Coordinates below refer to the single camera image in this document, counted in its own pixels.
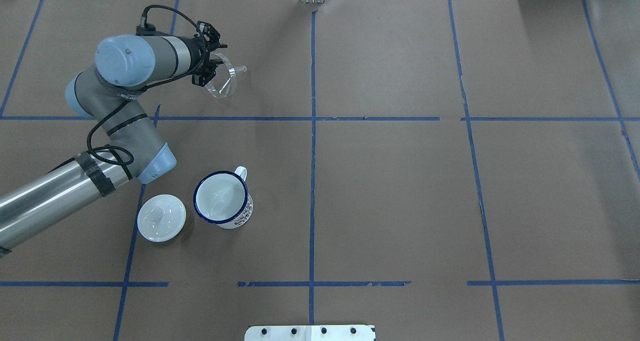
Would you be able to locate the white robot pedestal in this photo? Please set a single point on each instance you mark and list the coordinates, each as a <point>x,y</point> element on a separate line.
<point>326,332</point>

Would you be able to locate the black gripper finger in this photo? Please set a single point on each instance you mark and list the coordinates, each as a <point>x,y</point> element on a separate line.
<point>204,74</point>
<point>212,45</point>

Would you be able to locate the white enamel cup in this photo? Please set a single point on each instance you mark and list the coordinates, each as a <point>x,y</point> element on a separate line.
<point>222,198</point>

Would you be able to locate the clear plastic funnel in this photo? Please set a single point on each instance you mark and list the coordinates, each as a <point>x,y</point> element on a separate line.
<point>227,76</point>

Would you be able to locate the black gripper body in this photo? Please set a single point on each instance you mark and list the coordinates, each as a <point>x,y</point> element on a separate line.
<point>198,55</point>

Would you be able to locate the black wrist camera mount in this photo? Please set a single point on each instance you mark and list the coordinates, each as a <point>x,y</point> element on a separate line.
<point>207,31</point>

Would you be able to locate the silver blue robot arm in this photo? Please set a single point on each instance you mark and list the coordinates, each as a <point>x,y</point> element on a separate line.
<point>124,144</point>

